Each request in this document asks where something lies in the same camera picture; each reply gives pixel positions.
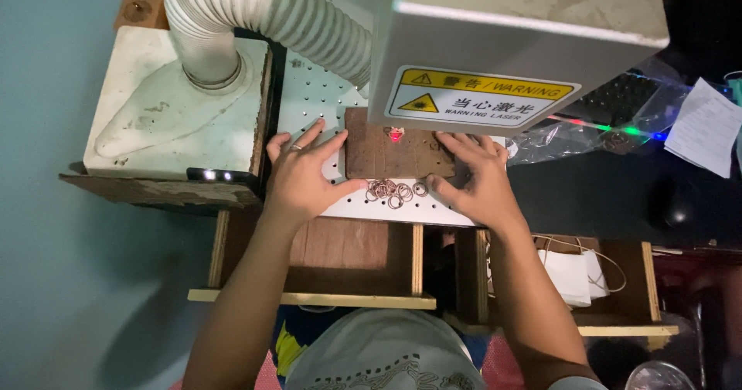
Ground clear glass cup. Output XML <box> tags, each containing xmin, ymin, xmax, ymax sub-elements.
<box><xmin>625</xmin><ymin>360</ymin><xmax>696</xmax><ymax>390</ymax></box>

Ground white fume extractor box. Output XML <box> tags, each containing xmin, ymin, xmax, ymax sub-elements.
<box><xmin>83</xmin><ymin>26</ymin><xmax>273</xmax><ymax>180</ymax></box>

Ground person's left hand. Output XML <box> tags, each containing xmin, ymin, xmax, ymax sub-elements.
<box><xmin>262</xmin><ymin>118</ymin><xmax>369</xmax><ymax>227</ymax></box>

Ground white laser marking head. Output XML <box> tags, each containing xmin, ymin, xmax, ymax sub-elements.
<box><xmin>368</xmin><ymin>0</ymin><xmax>671</xmax><ymax>137</ymax></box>

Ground white perforated work plate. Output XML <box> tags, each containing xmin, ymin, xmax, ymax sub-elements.
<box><xmin>277</xmin><ymin>0</ymin><xmax>506</xmax><ymax>227</ymax></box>

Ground person's right hand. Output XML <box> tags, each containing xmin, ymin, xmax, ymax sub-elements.
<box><xmin>426</xmin><ymin>132</ymin><xmax>525</xmax><ymax>233</ymax></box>

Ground wooden shelf board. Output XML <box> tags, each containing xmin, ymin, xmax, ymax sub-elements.
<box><xmin>59</xmin><ymin>172</ymin><xmax>264</xmax><ymax>210</ymax></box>

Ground white paper bags with strings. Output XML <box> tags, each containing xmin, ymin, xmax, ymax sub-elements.
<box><xmin>536</xmin><ymin>249</ymin><xmax>611</xmax><ymax>308</ymax></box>

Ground white corrugated exhaust hose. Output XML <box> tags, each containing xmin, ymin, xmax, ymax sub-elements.
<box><xmin>164</xmin><ymin>0</ymin><xmax>373</xmax><ymax>91</ymax></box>

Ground white paper sheets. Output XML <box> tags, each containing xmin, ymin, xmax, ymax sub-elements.
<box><xmin>664</xmin><ymin>77</ymin><xmax>742</xmax><ymax>179</ymax></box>

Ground pile of copper rings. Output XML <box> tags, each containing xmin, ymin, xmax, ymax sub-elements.
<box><xmin>365</xmin><ymin>178</ymin><xmax>430</xmax><ymax>210</ymax></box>

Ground black computer mouse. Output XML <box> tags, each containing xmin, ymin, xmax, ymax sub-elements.
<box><xmin>648</xmin><ymin>174</ymin><xmax>696</xmax><ymax>231</ymax></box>

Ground keyboard in plastic cover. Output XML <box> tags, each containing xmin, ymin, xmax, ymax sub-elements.
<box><xmin>505</xmin><ymin>60</ymin><xmax>693</xmax><ymax>166</ymax></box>

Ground person's grey patterned shirt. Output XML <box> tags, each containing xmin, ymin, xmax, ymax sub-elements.
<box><xmin>269</xmin><ymin>306</ymin><xmax>522</xmax><ymax>390</ymax></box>

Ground brown wooden board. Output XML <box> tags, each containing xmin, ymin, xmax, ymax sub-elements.
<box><xmin>344</xmin><ymin>107</ymin><xmax>459</xmax><ymax>180</ymax></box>

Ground wooden drawer with paper bags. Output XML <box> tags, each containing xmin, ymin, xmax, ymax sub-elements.
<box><xmin>443</xmin><ymin>229</ymin><xmax>680</xmax><ymax>337</ymax></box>

